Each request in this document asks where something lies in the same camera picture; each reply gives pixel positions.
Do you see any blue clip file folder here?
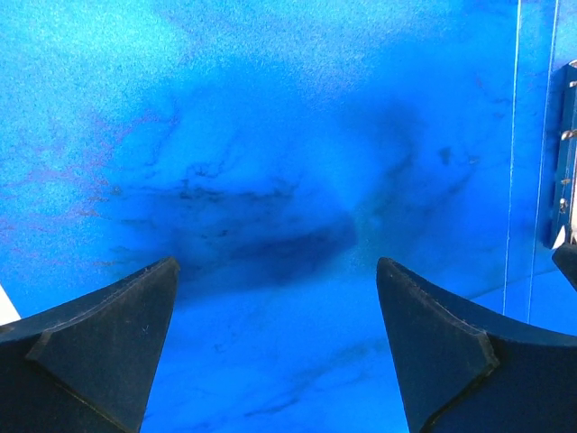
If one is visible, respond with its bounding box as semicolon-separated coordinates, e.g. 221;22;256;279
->
1;1;576;432

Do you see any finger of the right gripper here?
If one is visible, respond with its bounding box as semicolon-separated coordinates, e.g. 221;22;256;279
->
552;243;577;289

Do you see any metal folder clip mechanism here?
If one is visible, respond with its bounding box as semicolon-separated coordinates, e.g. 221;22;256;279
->
543;60;576;249

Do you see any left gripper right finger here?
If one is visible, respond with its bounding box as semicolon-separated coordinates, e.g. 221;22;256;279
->
376;258;576;432

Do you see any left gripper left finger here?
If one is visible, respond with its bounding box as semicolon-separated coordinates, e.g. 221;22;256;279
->
1;257;179;432

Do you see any white printed paper sheet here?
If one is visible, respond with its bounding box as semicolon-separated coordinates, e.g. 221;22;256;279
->
0;285;21;326

